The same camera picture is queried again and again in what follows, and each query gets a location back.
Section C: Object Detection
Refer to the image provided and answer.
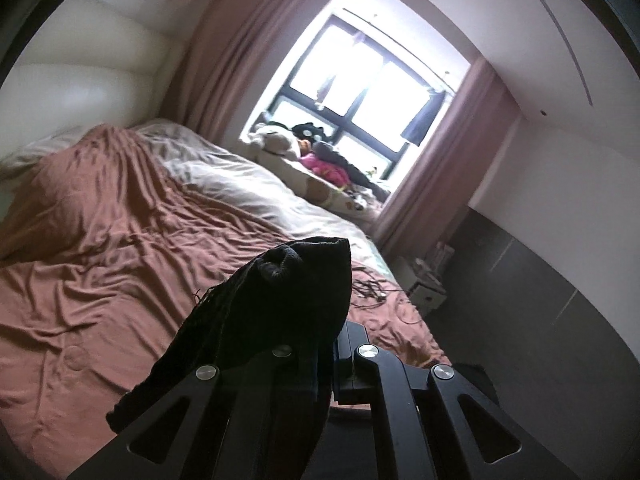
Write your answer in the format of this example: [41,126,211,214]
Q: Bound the black pants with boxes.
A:
[105,237,353,480]

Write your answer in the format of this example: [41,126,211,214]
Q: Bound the white bedside cabinet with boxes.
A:
[392,242,454,316]

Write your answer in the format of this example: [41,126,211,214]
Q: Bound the brown bed blanket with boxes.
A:
[0,123,452,476]

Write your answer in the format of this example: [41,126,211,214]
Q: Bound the beige bed sheet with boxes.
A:
[1,122,390,290]

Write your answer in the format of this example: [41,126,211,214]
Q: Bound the plush toy on windowsill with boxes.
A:
[239,122,390,214]

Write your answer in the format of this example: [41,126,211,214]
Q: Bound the dark cloth hanging at window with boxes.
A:
[401,91,447,146]

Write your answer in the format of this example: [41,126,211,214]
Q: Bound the pink curtain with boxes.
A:
[160,0,522,259]

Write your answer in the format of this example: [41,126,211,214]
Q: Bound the white padded headboard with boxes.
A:
[1,0,183,155]

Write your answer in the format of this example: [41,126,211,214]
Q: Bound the black cable on bed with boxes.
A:
[349,263,426,326]

